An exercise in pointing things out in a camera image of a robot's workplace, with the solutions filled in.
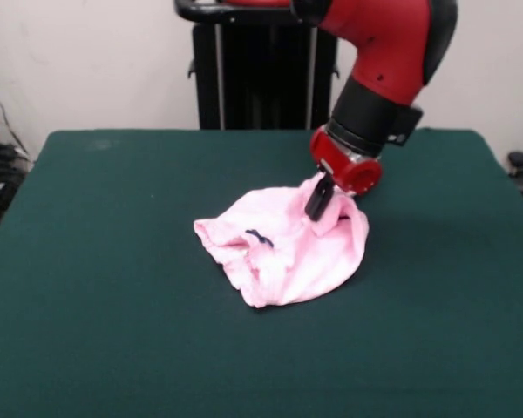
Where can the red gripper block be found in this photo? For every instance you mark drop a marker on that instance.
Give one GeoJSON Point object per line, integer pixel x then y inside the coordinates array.
{"type": "Point", "coordinates": [344, 163]}

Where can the pink garment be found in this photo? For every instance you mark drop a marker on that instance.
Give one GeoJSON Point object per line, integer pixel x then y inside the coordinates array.
{"type": "Point", "coordinates": [296, 261]}

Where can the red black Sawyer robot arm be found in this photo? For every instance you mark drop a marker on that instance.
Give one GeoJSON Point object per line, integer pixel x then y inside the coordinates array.
{"type": "Point", "coordinates": [383, 65]}

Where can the dark green table cloth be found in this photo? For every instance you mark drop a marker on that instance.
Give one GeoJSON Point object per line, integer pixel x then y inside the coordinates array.
{"type": "Point", "coordinates": [113, 348]}

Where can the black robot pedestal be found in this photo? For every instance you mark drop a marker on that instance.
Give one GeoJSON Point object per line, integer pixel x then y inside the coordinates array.
{"type": "Point", "coordinates": [261, 78]}

